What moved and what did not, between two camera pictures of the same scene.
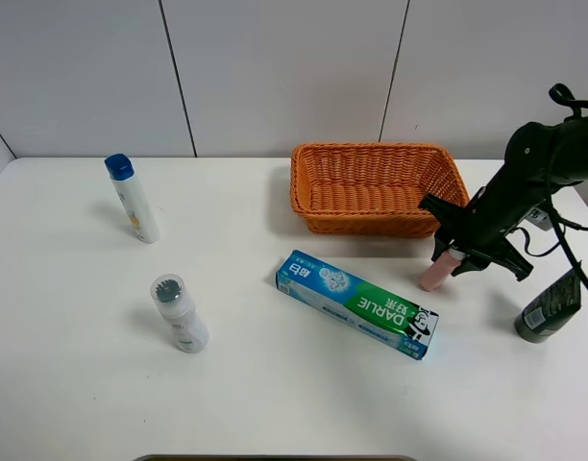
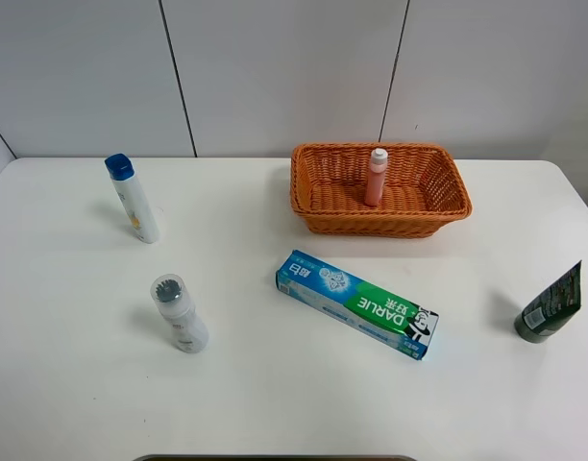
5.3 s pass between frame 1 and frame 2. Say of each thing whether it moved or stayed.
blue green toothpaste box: stayed
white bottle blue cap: stayed
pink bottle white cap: moved
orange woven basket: stayed
